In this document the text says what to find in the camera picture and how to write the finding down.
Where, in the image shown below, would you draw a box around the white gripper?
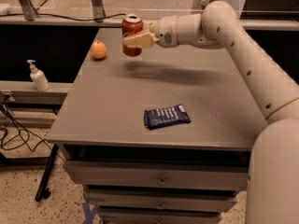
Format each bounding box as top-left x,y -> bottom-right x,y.
122,16 -> 178,49

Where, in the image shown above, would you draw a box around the red coke can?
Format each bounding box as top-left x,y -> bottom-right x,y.
121,14 -> 143,57

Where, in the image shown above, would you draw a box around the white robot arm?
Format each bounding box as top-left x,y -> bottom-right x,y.
122,1 -> 299,224

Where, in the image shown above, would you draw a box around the orange fruit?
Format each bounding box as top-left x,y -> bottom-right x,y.
91,41 -> 107,60

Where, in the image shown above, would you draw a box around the dark blue snack packet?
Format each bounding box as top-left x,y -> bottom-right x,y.
144,105 -> 191,130

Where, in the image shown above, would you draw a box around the grey drawer cabinet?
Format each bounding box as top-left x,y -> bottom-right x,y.
48,28 -> 265,224

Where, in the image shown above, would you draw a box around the white pump soap bottle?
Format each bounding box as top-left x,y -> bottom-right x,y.
27,60 -> 50,91

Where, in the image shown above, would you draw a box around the top grey drawer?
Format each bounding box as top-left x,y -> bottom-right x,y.
64,161 -> 248,190

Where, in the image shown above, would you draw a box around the grey drawer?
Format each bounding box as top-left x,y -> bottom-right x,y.
64,161 -> 248,190
84,189 -> 237,213
98,208 -> 221,224

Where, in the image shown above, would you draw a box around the middle grey drawer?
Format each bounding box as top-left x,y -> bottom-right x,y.
84,189 -> 237,213

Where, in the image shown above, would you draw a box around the bottom grey drawer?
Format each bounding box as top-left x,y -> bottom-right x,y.
98,208 -> 221,224

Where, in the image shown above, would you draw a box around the black stand leg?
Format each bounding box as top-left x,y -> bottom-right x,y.
35,144 -> 58,202

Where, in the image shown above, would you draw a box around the middle metal bracket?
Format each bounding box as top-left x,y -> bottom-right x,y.
91,0 -> 106,22

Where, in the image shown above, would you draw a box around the left metal bracket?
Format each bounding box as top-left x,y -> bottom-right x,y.
19,0 -> 36,21

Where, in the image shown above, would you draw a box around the black cable on ledge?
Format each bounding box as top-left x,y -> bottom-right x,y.
0,12 -> 127,22

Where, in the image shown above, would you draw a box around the black floor cables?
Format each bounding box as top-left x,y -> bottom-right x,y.
0,91 -> 54,152

